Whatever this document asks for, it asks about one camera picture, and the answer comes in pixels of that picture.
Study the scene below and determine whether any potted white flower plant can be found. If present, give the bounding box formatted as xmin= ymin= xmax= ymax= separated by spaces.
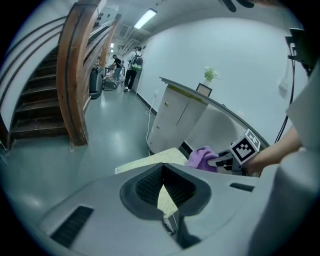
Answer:
xmin=202 ymin=66 xmax=222 ymax=87

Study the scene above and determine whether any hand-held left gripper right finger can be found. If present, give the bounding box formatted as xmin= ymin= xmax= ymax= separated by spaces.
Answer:
xmin=162 ymin=162 xmax=275 ymax=251

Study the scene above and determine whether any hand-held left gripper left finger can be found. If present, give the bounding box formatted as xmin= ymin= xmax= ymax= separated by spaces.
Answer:
xmin=38 ymin=162 xmax=186 ymax=256

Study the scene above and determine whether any white curved desk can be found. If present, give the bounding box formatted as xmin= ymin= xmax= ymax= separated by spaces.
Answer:
xmin=147 ymin=76 xmax=272 ymax=155

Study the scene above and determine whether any purple cloth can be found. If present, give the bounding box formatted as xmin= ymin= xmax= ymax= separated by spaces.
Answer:
xmin=186 ymin=146 xmax=220 ymax=173

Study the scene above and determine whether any long ceiling light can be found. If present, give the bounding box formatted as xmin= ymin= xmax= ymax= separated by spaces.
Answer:
xmin=133 ymin=7 xmax=158 ymax=30

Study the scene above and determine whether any grey floor cleaning machine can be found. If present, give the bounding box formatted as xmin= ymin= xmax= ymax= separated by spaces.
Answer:
xmin=89 ymin=65 xmax=105 ymax=100

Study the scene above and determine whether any small picture frame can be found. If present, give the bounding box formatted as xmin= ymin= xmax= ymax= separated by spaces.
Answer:
xmin=195 ymin=82 xmax=213 ymax=97

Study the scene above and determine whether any person's right forearm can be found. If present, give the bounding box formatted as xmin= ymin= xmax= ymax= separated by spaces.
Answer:
xmin=246 ymin=126 xmax=302 ymax=175

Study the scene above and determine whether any long white cable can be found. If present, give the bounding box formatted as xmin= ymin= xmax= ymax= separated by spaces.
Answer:
xmin=146 ymin=91 xmax=160 ymax=141

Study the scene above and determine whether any black device cable bundle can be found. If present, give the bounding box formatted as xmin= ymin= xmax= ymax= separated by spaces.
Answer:
xmin=274 ymin=57 xmax=296 ymax=143

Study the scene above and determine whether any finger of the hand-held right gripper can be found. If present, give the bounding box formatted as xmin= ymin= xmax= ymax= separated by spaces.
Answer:
xmin=206 ymin=151 xmax=232 ymax=168

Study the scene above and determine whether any brown wooden staircase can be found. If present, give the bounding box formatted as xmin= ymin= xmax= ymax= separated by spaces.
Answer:
xmin=0 ymin=0 xmax=121 ymax=151

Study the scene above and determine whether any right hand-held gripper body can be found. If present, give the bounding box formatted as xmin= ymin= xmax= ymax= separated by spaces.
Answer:
xmin=224 ymin=128 xmax=261 ymax=175

